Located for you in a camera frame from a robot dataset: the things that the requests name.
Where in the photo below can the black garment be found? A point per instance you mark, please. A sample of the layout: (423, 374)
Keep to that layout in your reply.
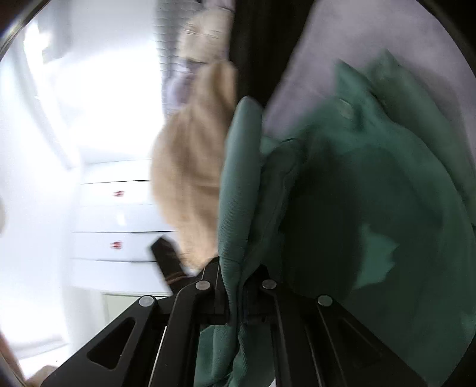
(267, 55)

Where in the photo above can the beige knitted sweater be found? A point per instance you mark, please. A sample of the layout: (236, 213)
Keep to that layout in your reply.
(193, 167)

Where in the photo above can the lilac bed sheet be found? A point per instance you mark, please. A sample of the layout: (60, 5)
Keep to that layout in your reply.
(327, 41)

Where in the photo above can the green shirt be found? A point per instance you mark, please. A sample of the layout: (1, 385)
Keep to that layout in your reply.
(372, 186)

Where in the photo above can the dark brown object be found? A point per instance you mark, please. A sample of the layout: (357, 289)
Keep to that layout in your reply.
(169, 260)

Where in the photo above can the white cabinet with red marks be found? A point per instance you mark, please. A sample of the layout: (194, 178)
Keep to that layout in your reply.
(111, 219)

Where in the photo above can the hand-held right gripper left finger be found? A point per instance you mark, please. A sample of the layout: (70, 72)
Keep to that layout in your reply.
(186, 316)

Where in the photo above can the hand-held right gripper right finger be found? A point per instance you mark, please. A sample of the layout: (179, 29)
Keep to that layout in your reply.
(293, 320)

